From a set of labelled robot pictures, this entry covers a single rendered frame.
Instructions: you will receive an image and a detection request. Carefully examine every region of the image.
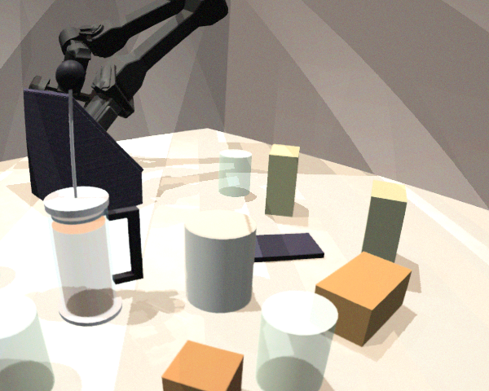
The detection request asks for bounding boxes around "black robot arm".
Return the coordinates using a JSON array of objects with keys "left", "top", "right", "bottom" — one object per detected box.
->
[{"left": 59, "top": 0, "right": 228, "bottom": 131}]

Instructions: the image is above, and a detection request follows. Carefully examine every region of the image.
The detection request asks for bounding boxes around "glass french press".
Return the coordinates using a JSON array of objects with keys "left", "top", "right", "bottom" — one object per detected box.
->
[{"left": 43, "top": 59, "right": 144, "bottom": 327}]

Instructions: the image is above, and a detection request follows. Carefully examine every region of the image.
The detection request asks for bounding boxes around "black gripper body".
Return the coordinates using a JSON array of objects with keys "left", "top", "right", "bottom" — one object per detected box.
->
[{"left": 29, "top": 75, "right": 97, "bottom": 106}]

